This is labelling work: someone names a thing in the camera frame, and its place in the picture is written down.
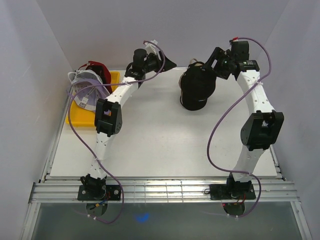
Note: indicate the yellow plastic bin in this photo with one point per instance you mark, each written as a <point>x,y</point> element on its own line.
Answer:
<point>81,118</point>

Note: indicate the aluminium frame rail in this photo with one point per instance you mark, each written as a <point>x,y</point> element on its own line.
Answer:
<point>189,190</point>

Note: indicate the black NY baseball cap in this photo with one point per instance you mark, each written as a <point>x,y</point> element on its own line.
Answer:
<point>196,86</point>

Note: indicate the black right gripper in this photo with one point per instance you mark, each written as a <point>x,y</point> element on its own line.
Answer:
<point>218,54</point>

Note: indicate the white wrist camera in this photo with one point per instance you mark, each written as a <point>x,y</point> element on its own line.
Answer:
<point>151,48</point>
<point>232,41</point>

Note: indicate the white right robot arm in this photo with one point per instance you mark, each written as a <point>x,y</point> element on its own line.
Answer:
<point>264,123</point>

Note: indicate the white baseball cap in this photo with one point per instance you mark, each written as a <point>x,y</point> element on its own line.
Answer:
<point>84,76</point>

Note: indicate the purple LA baseball cap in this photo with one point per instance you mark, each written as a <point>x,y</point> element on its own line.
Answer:
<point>87,96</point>

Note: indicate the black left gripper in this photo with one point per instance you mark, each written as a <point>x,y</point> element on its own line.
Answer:
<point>168,65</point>

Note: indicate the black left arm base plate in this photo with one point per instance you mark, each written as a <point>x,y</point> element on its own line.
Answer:
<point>106,193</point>

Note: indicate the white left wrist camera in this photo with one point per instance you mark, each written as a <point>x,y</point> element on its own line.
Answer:
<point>151,48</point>

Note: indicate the tan R baseball cap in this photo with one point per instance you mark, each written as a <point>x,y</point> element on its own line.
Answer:
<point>195,62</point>

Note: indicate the red baseball cap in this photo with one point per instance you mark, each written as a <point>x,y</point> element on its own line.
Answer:
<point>101,70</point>

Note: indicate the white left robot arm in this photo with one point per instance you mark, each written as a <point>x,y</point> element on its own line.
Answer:
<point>108,114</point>

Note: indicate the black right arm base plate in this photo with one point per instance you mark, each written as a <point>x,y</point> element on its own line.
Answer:
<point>221,192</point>

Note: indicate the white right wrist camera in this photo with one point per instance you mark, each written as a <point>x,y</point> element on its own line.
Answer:
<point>232,41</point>

